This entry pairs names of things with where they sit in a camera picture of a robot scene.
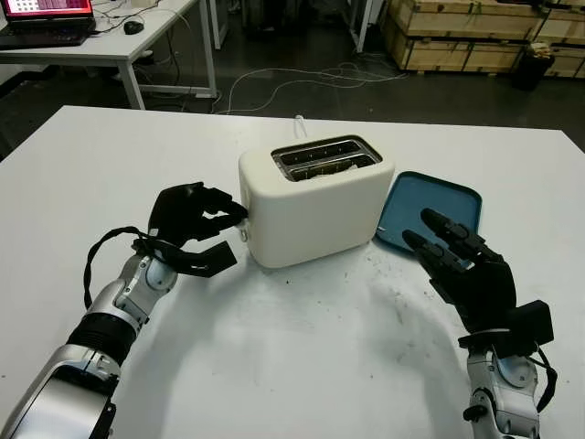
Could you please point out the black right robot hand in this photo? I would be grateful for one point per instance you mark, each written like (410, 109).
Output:
(484, 292)

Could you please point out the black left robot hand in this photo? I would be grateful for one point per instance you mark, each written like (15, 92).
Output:
(178, 215)

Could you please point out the white two-slot toaster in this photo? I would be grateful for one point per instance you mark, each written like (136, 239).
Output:
(315, 224)

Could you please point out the white bread slice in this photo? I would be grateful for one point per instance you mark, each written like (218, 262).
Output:
(329, 174)

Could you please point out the blue plastic tray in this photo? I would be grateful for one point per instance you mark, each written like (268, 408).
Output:
(416, 201)

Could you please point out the white office desk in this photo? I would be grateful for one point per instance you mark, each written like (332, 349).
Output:
(114, 50)

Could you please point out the black computer mouse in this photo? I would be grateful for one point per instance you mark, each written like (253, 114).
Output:
(133, 27)

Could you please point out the white table leg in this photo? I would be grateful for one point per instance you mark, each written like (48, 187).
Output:
(361, 25)
(218, 23)

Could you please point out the black trash bin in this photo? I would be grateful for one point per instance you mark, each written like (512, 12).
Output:
(530, 71)

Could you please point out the black laptop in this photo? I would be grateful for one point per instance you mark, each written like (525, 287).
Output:
(45, 23)

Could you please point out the wooden crate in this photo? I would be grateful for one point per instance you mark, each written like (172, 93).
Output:
(457, 41)
(566, 41)

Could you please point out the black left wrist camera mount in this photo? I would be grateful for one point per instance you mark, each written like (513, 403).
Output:
(210, 263)

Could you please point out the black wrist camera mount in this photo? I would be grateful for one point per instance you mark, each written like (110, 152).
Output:
(210, 263)
(535, 324)

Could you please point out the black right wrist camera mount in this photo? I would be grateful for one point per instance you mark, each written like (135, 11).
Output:
(535, 324)

